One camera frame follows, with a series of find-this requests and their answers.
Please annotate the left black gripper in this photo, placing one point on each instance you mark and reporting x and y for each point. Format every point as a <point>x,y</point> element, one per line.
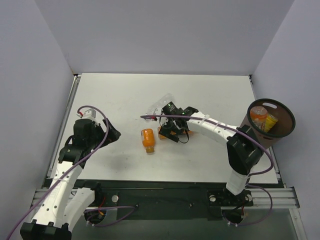
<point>106,133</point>

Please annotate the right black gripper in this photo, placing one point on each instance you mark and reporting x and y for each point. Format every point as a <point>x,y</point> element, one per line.
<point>169,125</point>

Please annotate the orange bottle navy label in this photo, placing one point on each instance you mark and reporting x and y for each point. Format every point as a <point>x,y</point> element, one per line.
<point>164,133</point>

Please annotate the clear plastic bottle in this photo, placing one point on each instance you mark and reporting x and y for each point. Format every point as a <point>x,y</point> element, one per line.
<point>156,108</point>

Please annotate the orange floral tea bottle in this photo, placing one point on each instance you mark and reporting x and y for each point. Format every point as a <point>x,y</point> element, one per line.
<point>258,115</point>

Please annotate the yellow bottle blue cap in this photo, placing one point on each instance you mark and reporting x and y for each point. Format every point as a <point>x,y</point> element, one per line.
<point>270,121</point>

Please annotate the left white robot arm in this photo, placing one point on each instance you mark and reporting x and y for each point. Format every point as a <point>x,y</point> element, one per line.
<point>57,214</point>

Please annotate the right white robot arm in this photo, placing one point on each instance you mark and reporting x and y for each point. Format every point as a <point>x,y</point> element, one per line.
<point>241,143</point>

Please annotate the brown round bin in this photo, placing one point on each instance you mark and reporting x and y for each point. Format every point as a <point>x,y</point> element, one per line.
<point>284,127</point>

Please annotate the short orange juice bottle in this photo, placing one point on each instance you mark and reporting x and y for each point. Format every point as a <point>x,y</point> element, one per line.
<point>148,140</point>

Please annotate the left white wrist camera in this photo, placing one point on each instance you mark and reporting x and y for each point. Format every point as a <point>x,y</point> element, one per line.
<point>88,114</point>

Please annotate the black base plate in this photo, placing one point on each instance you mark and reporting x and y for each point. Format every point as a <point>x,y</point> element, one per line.
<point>163,200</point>

